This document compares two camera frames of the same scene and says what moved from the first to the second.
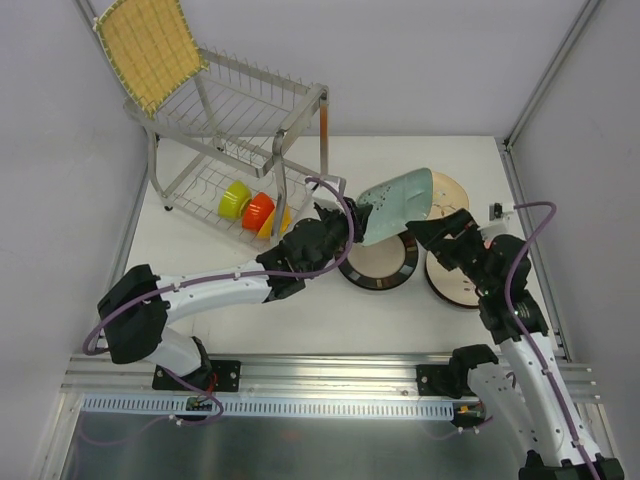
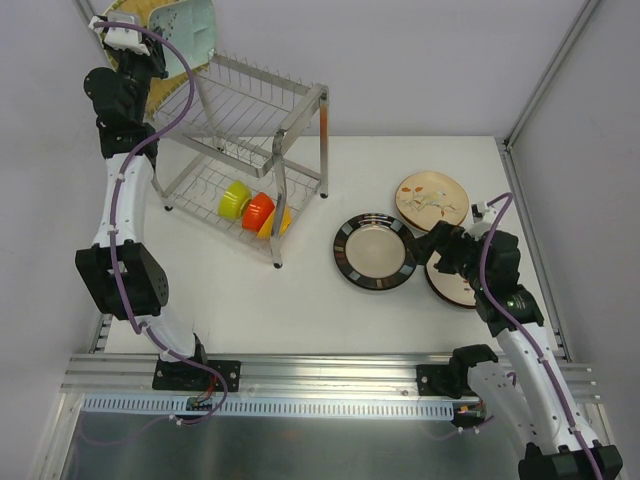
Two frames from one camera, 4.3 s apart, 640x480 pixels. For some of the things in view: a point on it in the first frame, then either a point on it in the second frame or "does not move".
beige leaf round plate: [454, 285] does not move
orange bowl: [256, 210] does not move
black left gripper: [353, 218] -> [151, 55]
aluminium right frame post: [582, 17] does not move
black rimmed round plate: [381, 264] does not move
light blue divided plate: [396, 204] -> [190, 25]
